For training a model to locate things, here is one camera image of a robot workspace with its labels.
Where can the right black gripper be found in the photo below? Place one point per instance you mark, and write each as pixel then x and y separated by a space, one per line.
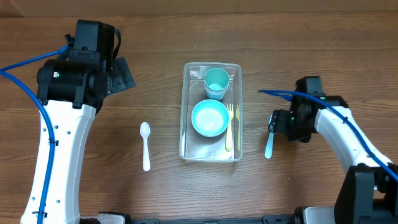
pixel 278 116

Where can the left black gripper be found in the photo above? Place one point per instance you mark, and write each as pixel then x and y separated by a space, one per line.
pixel 119 73

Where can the light blue plastic fork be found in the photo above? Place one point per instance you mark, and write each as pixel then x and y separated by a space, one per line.
pixel 269 146

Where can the yellow plastic fork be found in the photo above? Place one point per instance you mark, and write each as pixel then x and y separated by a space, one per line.
pixel 229 136

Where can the light blue bowl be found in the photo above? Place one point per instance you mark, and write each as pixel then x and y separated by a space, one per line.
pixel 210 118

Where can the white plastic spoon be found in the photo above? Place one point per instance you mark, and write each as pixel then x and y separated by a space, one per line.
pixel 145 133

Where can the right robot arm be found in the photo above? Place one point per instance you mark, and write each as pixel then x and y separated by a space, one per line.
pixel 369 191

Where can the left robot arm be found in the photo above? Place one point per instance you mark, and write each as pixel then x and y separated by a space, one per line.
pixel 71 89

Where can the clear plastic container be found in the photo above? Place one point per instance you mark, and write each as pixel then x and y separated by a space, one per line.
pixel 194 146

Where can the light blue lower cup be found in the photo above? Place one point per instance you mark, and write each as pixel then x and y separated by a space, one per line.
pixel 216 91

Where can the teal top cup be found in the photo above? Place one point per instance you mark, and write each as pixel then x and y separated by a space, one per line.
pixel 216 79

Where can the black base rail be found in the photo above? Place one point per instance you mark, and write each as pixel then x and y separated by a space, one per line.
pixel 115 217

